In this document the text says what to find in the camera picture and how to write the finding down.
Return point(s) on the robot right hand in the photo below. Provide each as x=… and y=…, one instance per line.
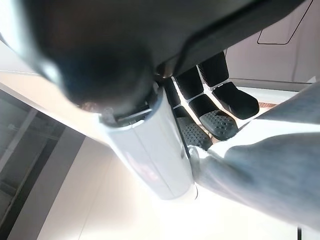
x=100, y=45

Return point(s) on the white garment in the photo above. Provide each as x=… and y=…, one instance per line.
x=262, y=162

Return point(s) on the grey stacked dryer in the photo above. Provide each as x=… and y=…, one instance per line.
x=275, y=62

